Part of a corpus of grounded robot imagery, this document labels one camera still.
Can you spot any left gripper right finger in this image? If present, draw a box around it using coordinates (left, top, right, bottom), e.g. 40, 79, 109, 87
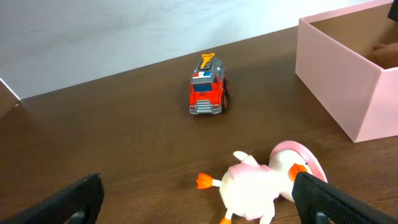
292, 172, 397, 224

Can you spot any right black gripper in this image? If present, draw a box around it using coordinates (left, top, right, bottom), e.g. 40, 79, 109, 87
387, 0, 398, 22

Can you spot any white pink toy duck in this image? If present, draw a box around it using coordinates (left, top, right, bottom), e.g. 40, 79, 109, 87
196, 141, 327, 224

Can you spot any red toy fire truck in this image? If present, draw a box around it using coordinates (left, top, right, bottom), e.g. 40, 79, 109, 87
188, 53, 230, 115

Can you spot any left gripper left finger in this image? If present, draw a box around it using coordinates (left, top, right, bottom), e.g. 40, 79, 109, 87
1, 174, 104, 224

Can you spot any pink cardboard box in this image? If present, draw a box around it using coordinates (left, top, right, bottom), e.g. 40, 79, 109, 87
295, 0, 397, 142

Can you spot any brown plush toy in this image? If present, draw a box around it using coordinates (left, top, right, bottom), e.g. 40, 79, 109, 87
367, 42, 398, 69

